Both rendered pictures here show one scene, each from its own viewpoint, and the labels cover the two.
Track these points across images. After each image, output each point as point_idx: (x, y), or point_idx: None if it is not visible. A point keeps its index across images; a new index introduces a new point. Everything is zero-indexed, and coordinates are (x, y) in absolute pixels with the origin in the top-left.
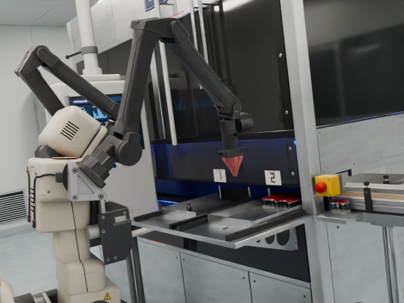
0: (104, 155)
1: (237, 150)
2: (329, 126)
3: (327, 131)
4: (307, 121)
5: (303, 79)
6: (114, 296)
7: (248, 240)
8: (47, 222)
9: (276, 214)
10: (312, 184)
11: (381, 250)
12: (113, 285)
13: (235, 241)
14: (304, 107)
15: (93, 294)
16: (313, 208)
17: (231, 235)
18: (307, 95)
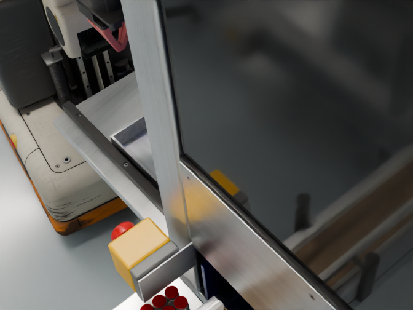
0: None
1: (91, 13)
2: (226, 203)
3: (214, 202)
4: (148, 117)
5: (130, 14)
6: (59, 24)
7: (69, 139)
8: None
9: (152, 178)
10: (166, 223)
11: None
12: (64, 14)
13: (59, 120)
14: (137, 80)
15: (47, 1)
16: None
17: (66, 108)
18: (145, 65)
